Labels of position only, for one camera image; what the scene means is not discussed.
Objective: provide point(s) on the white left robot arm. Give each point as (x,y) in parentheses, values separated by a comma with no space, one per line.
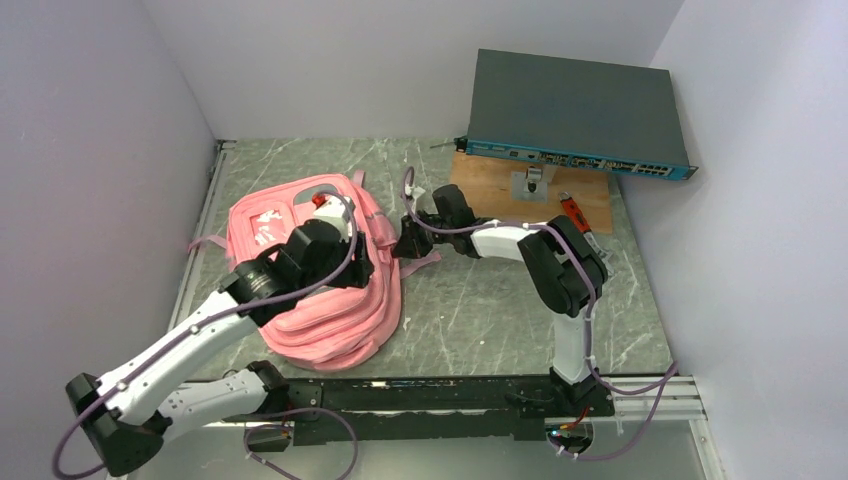
(131,412)

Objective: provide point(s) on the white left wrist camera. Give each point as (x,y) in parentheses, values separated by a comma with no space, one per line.
(338,212)

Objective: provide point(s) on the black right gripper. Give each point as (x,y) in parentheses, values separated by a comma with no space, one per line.
(409,245)

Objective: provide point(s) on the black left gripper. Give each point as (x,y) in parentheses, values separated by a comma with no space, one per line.
(357,272)

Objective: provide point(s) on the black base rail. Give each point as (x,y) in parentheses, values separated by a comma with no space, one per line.
(522,407)

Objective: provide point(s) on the wooden board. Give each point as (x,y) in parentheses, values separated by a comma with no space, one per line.
(493,187)

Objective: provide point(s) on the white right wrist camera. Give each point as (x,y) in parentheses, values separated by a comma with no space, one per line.
(412,193)

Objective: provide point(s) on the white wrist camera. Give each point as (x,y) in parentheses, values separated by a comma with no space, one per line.
(412,193)
(338,212)

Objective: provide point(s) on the orange adjustable wrench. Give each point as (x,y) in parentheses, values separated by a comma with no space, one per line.
(573,211)

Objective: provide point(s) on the blue network switch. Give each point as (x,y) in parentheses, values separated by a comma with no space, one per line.
(574,113)

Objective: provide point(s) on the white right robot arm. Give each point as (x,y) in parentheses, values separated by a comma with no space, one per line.
(567,273)

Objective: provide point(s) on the grey metal bracket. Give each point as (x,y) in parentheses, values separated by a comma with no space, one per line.
(531,185)

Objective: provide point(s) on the pink student backpack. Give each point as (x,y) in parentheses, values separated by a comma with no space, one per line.
(332,329)

